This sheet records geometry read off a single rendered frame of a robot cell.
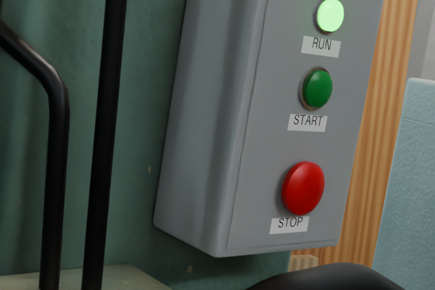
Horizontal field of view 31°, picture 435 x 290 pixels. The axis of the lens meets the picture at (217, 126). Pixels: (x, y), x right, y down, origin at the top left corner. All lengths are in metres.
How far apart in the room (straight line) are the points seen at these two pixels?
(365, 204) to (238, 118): 1.88
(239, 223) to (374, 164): 1.86
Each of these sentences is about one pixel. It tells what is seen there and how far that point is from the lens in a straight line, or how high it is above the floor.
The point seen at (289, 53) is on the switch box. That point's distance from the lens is 0.41.
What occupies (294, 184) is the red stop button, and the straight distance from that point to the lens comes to 0.42.
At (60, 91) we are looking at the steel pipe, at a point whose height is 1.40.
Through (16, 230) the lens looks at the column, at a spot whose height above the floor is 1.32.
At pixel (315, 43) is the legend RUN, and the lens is 0.43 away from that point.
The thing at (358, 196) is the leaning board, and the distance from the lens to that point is 2.24.
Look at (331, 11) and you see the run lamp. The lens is 0.42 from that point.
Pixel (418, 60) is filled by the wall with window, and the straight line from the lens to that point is 2.57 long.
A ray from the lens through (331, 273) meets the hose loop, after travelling 0.52.
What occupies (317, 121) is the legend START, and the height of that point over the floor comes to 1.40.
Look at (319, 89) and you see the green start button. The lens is 0.42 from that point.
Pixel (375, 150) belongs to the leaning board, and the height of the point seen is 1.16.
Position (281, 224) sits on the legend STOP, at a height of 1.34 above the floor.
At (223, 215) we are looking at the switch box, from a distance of 0.41.
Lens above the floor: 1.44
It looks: 8 degrees down
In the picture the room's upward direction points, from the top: 9 degrees clockwise
